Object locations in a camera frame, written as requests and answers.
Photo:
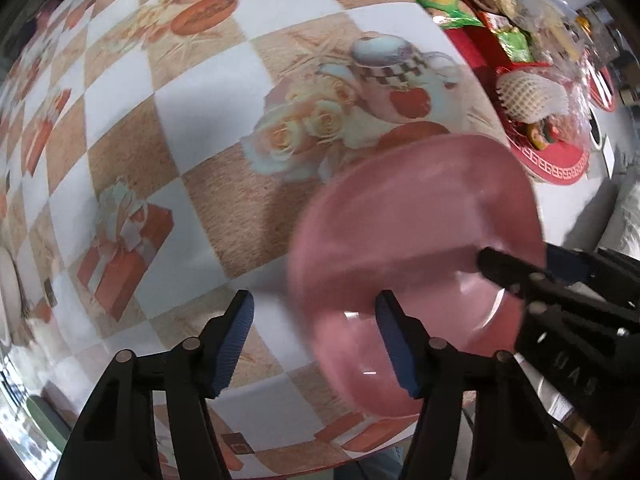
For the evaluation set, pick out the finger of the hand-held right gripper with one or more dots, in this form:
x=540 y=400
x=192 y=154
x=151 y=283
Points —
x=505 y=267
x=567 y=262

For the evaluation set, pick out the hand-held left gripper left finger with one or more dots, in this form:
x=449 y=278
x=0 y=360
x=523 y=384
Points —
x=234 y=342

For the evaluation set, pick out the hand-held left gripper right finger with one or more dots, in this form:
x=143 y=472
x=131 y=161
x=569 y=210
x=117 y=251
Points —
x=396 y=347

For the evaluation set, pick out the pink plate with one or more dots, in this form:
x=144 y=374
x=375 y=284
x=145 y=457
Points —
x=415 y=220

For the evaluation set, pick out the white cushion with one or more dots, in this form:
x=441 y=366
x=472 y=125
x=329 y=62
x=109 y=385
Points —
x=622 y=220

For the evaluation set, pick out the person's blue jeans leg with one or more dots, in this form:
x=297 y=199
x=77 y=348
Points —
x=392 y=465

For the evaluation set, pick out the small red round tray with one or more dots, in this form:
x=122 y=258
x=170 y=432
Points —
x=602 y=92

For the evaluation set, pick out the fruit in white foam net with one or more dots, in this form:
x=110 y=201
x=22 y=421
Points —
x=530 y=92

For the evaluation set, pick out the green stool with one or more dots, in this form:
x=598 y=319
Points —
x=45 y=415

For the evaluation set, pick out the printed checkered tablecloth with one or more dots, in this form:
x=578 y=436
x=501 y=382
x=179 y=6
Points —
x=200 y=125

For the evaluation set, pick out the small green snack packet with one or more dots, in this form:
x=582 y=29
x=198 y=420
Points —
x=515 y=45

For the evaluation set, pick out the clear plastic bag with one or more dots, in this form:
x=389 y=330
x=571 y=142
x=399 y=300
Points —
x=545 y=5

